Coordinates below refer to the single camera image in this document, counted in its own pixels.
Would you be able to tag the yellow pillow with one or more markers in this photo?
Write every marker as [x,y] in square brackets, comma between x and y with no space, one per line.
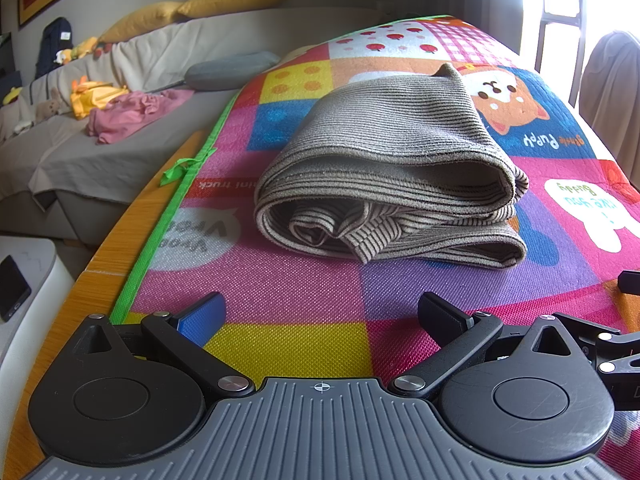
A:
[140,22]
[235,1]

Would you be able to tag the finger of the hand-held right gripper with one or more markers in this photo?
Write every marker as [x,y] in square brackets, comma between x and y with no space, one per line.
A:
[600,342]
[631,281]

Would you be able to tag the white side table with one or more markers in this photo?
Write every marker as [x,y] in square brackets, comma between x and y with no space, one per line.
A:
[42,270]

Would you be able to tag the brown plush toy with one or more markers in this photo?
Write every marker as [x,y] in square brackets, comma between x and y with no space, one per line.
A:
[52,106]

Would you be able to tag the grey pillow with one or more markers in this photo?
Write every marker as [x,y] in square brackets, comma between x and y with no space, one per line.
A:
[227,70]

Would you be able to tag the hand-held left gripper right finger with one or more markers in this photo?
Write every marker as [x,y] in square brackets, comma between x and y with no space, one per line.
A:
[440,317]

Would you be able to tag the pink garment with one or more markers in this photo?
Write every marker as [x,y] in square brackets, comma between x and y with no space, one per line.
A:
[135,115]

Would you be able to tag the cloth draped chair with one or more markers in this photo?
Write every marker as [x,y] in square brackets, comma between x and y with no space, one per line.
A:
[612,90]

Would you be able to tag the grey covered sofa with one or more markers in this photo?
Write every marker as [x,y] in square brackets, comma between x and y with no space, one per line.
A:
[125,160]

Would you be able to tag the grey striped towel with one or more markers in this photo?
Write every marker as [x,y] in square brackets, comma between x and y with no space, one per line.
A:
[395,160]

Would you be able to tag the yellow garment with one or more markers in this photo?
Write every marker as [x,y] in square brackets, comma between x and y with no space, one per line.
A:
[95,97]

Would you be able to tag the black phone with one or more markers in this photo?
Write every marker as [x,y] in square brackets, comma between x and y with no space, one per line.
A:
[12,287]

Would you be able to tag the colourful cartoon printed mat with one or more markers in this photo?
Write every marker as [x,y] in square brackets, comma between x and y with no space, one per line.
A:
[300,290]

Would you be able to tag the yellow plush toy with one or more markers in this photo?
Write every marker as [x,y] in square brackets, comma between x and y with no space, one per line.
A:
[80,50]

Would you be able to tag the dark blue backpack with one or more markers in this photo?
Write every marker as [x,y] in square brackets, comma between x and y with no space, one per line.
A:
[54,45]

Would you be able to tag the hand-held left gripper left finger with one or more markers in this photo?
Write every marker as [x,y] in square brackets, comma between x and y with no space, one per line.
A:
[200,321]

